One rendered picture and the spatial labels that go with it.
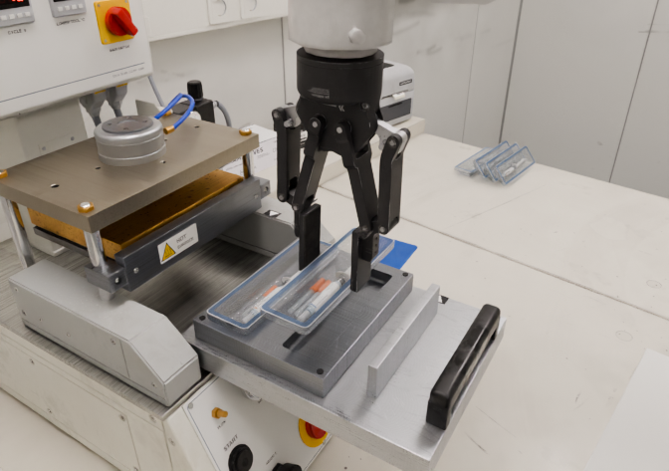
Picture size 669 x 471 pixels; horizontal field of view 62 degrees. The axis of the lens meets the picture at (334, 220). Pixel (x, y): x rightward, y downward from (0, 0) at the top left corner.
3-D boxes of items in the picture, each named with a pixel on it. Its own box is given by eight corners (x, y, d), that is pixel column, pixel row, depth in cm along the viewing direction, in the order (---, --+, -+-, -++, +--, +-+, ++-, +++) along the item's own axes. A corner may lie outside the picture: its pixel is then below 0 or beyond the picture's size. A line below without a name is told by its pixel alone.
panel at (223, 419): (252, 541, 63) (180, 405, 58) (376, 373, 85) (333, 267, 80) (264, 545, 62) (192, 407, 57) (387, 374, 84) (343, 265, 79)
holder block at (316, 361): (194, 337, 60) (191, 318, 59) (300, 251, 75) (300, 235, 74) (324, 398, 53) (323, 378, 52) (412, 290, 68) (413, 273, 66)
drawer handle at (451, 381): (424, 422, 51) (428, 390, 49) (479, 329, 62) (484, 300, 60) (445, 431, 50) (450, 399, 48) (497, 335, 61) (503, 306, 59)
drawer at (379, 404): (181, 362, 62) (171, 307, 59) (295, 267, 79) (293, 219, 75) (425, 489, 49) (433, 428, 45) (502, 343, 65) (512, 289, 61)
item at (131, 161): (-22, 230, 70) (-58, 132, 64) (162, 149, 93) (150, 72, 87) (106, 292, 59) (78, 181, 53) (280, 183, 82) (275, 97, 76)
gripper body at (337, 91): (273, 50, 47) (277, 152, 51) (362, 65, 43) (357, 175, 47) (322, 34, 52) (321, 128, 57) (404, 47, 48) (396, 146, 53)
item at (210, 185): (34, 234, 70) (13, 163, 65) (166, 171, 86) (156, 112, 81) (128, 276, 62) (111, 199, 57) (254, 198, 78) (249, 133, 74)
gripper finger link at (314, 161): (324, 122, 49) (311, 116, 50) (295, 218, 56) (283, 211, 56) (346, 111, 52) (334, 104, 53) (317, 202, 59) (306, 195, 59)
